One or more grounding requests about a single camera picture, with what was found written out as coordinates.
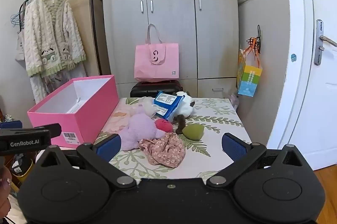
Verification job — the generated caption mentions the white canvas bag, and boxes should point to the white canvas bag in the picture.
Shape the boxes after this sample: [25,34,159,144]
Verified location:
[15,29,27,61]

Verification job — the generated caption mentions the black suitcase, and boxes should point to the black suitcase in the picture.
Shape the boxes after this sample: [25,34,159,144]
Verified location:
[130,79,184,99]

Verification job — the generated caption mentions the colourful gift bag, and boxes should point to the colourful gift bag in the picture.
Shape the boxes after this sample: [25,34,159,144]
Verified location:
[236,49,263,97]

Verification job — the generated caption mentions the purple plush toy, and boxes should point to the purple plush toy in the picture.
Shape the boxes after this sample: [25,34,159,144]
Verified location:
[120,105,166,151]

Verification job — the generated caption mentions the floral bed sheet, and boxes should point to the floral bed sheet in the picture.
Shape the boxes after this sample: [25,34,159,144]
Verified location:
[99,97,253,180]

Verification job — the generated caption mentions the black clothes rack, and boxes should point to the black clothes rack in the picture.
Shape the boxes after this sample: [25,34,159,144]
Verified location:
[19,0,104,76]

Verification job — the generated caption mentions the wall hook with orange ribbon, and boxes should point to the wall hook with orange ribbon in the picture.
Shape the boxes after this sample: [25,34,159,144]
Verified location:
[246,24,264,56]

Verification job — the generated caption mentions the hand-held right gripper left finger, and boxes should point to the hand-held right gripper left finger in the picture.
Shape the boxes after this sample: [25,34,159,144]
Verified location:
[39,134,137,189]

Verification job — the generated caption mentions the white green fluffy cardigan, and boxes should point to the white green fluffy cardigan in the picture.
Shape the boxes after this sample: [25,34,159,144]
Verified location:
[24,0,87,76]

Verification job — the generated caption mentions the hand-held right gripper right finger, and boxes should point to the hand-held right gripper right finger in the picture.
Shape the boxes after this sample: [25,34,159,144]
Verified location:
[207,133,311,186]

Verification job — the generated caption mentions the floral fabric scrunchie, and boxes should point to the floral fabric scrunchie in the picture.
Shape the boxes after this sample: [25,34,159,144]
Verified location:
[139,132,186,168]

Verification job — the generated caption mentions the pink fluffy ball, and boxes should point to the pink fluffy ball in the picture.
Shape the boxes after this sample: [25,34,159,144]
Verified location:
[154,119,174,133]

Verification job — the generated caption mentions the pink cardboard box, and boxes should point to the pink cardboard box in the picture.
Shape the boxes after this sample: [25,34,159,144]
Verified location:
[27,75,119,148]

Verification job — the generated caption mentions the yellow container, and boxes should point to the yellow container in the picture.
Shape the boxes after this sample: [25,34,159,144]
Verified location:
[12,156,35,183]

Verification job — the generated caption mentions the green makeup sponge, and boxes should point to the green makeup sponge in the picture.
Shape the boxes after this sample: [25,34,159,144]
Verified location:
[182,124,205,140]

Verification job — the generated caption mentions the white brown plush toy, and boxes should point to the white brown plush toy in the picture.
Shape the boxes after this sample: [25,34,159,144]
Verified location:
[171,91,196,135]

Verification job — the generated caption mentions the blue wipes packet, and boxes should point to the blue wipes packet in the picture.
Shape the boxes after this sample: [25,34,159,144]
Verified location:
[153,92,184,119]

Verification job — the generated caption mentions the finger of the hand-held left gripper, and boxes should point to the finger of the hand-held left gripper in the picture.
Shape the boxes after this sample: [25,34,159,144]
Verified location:
[0,123,63,139]
[0,120,23,130]

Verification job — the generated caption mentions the blue clothes hangers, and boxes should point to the blue clothes hangers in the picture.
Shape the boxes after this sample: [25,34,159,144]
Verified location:
[11,12,26,29]

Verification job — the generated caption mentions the small white plush toy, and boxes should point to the small white plush toy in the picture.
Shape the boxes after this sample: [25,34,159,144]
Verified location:
[136,97,159,117]

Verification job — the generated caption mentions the person's left hand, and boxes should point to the person's left hand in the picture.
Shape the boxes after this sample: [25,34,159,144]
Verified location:
[0,165,12,217]

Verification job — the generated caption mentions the pink tote bag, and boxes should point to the pink tote bag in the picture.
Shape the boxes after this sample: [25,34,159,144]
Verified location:
[134,24,180,83]

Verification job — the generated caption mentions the metal door handle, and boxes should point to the metal door handle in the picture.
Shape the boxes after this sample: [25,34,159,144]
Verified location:
[314,19,337,66]

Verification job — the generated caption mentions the white door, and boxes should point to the white door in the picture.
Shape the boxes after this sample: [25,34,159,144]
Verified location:
[267,0,337,171]

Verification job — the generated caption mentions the white fluffy pants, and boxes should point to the white fluffy pants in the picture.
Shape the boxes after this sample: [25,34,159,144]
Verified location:
[29,65,88,104]

